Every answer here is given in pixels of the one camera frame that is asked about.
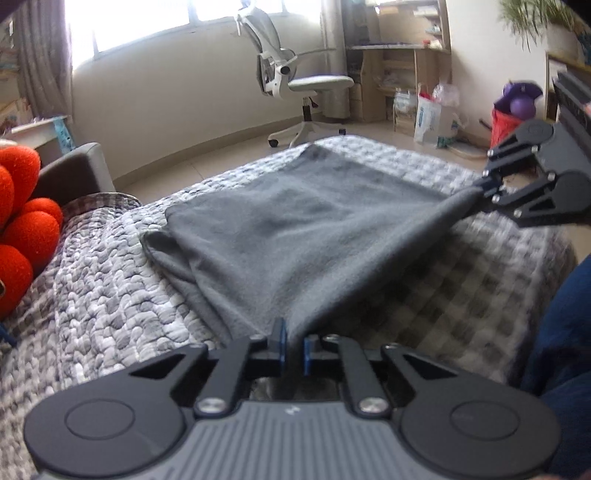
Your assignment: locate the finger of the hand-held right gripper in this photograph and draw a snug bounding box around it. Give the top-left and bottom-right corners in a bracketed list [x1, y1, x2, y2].
[480, 130, 540, 186]
[470, 171, 570, 228]

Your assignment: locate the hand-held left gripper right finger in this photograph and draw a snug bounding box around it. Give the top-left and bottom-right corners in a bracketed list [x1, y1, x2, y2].
[302, 335, 468, 416]

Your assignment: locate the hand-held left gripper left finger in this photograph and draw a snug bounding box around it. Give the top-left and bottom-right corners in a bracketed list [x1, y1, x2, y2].
[129, 318, 290, 416]

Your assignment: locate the grey fleece towel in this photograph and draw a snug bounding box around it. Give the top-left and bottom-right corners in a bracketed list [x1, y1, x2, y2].
[141, 143, 491, 357]

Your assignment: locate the red basket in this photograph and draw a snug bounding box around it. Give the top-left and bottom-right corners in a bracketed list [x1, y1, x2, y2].
[489, 108, 526, 148]

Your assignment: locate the purple toy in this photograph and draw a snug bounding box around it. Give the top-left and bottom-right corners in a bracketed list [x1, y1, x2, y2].
[494, 79, 544, 117]

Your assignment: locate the white plastic bag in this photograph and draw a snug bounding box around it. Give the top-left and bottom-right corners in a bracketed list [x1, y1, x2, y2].
[413, 83, 463, 147]

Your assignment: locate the potted green plant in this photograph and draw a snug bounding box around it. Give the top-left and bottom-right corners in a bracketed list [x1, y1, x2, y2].
[499, 0, 583, 59]

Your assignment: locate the wooden desk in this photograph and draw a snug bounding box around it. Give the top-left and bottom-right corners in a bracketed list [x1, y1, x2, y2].
[344, 0, 454, 124]

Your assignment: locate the person's blue trouser leg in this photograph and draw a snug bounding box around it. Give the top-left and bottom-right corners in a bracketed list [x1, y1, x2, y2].
[519, 257, 591, 478]

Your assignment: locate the grey checked quilted blanket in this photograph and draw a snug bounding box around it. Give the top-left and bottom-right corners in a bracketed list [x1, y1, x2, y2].
[0, 135, 579, 480]

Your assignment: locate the white office chair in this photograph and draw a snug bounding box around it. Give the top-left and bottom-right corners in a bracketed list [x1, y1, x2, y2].
[233, 2, 355, 148]

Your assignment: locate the red knitted flower cushion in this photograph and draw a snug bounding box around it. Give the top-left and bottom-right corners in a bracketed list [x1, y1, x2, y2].
[0, 147, 64, 319]

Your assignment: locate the blue hanging bag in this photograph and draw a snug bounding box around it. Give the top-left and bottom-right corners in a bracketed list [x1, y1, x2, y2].
[53, 116, 75, 153]

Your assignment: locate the white desk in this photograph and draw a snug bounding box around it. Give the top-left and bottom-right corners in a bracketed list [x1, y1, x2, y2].
[0, 115, 75, 154]

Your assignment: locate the window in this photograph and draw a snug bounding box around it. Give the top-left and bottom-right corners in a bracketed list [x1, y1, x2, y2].
[67, 0, 324, 57]

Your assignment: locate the grey curtain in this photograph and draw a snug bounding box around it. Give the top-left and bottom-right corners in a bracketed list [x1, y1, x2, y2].
[16, 0, 75, 119]

